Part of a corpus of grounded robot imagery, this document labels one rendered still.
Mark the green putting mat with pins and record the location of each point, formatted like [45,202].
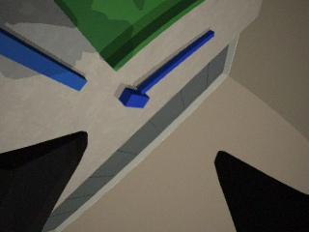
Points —
[108,24]

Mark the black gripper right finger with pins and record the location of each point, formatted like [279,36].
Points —
[256,201]

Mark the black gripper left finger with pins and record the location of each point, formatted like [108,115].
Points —
[33,178]

